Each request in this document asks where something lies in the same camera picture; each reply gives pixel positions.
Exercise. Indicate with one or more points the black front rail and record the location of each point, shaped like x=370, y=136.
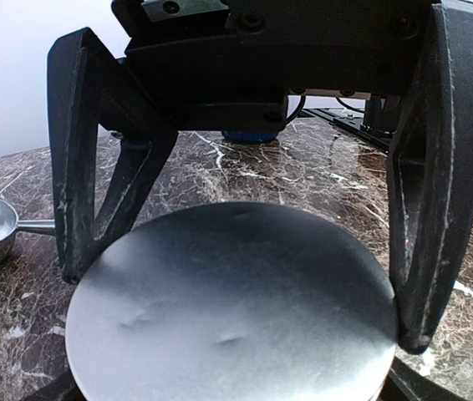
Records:
x=353, y=123

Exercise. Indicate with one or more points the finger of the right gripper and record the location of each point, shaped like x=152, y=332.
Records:
x=431, y=190
x=88, y=88

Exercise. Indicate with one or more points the dark blue mug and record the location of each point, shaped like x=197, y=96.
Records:
x=249, y=138

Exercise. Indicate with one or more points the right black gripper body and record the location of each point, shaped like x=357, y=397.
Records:
x=231, y=65

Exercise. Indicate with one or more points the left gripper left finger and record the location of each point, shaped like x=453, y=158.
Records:
x=63, y=388

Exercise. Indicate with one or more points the white jar lid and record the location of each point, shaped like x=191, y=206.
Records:
x=233, y=301

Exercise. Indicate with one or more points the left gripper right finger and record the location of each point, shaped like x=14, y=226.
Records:
x=403, y=383

